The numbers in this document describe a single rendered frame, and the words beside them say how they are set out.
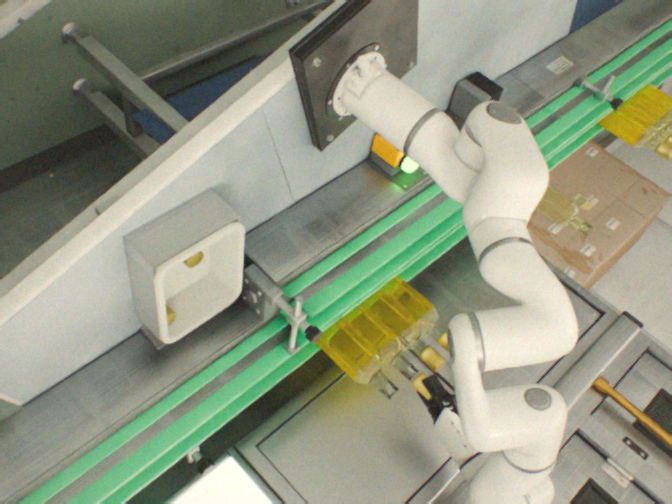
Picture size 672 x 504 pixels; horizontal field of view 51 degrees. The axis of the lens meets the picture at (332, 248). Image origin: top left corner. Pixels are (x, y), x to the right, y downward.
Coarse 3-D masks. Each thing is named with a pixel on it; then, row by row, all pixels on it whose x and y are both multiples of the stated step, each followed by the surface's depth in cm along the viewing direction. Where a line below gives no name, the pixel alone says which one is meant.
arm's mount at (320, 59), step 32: (352, 0) 111; (384, 0) 113; (416, 0) 121; (320, 32) 109; (352, 32) 112; (384, 32) 120; (416, 32) 128; (320, 64) 111; (352, 64) 118; (384, 64) 126; (416, 64) 137; (320, 96) 118; (320, 128) 125
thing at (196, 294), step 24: (216, 240) 111; (240, 240) 117; (168, 264) 106; (216, 264) 127; (240, 264) 122; (168, 288) 124; (192, 288) 129; (216, 288) 129; (240, 288) 128; (192, 312) 126; (216, 312) 127; (168, 336) 121
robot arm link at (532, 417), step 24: (456, 336) 96; (480, 336) 95; (456, 360) 96; (480, 360) 95; (456, 384) 98; (480, 384) 96; (528, 384) 99; (480, 408) 95; (504, 408) 96; (528, 408) 96; (552, 408) 96; (480, 432) 95; (504, 432) 95; (528, 432) 95; (552, 432) 96; (528, 456) 100; (552, 456) 101
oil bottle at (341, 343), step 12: (336, 324) 140; (324, 336) 139; (336, 336) 138; (348, 336) 139; (324, 348) 141; (336, 348) 137; (348, 348) 137; (360, 348) 137; (336, 360) 140; (348, 360) 136; (360, 360) 136; (372, 360) 136; (348, 372) 138; (360, 372) 135; (372, 372) 135
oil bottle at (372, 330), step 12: (360, 312) 142; (348, 324) 141; (360, 324) 140; (372, 324) 141; (384, 324) 141; (360, 336) 140; (372, 336) 139; (384, 336) 139; (396, 336) 140; (372, 348) 139; (384, 348) 138; (396, 348) 138; (384, 360) 138
